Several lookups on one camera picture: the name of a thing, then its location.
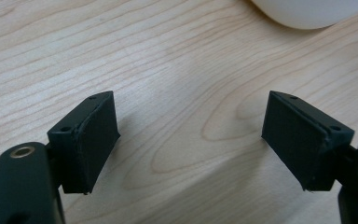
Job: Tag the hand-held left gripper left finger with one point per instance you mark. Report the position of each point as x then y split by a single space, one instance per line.
87 146

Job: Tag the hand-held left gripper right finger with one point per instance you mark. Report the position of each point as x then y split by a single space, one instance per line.
304 146

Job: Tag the white round bowl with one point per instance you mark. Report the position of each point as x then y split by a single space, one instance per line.
310 12

